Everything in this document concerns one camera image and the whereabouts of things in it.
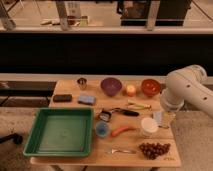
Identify bunch of dark grapes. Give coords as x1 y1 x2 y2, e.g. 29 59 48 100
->
139 143 171 160

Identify black rectangular block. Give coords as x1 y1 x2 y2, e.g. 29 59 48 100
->
53 94 72 102

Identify green plastic tray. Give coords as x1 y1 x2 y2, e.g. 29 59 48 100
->
23 108 93 157

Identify red bowl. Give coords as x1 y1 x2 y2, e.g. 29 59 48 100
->
141 79 161 97

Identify white lidded jar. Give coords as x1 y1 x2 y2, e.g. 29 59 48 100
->
140 117 158 137

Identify yellow green tongs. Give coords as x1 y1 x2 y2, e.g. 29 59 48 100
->
127 100 151 110

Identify silver metal fork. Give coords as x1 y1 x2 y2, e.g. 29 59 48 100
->
106 149 136 154

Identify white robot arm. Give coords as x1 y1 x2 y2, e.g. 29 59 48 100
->
160 65 213 119

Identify blue sponge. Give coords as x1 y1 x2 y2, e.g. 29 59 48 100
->
78 95 96 105

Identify small metal cup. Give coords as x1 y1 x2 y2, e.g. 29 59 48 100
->
77 78 87 90

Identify wooden board table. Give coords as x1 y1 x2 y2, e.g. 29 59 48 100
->
30 80 181 168

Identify light blue cloth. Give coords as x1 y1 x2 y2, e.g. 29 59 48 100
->
153 111 170 129

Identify blue plastic cup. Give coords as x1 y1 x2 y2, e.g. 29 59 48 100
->
95 121 110 138

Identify black handle object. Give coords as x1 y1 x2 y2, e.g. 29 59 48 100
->
0 133 23 145

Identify purple bowl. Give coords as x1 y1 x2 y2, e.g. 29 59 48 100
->
100 77 122 97

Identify orange carrot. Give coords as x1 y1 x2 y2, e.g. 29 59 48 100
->
111 126 136 137

